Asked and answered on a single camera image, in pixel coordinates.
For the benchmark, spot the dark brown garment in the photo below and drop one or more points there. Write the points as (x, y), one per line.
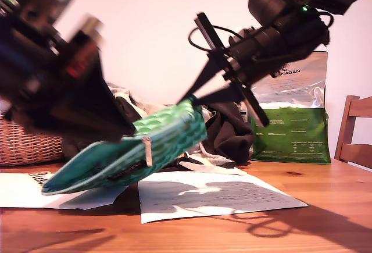
(229, 136)

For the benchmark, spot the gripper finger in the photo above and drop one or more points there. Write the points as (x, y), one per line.
(96, 99)
(72, 128)

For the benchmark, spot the green wave-patterned zip pouch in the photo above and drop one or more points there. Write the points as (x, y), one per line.
(174, 136)

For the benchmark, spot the printed white paper sheet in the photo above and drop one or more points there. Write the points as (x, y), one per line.
(261, 203)

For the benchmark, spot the blank white paper sheet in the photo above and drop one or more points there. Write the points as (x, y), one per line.
(17, 195)

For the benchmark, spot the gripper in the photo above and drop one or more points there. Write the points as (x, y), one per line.
(247, 58)

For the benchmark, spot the wooden chair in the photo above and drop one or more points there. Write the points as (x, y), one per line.
(346, 125)

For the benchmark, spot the silver green pet food bag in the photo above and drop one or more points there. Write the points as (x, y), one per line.
(290, 136)

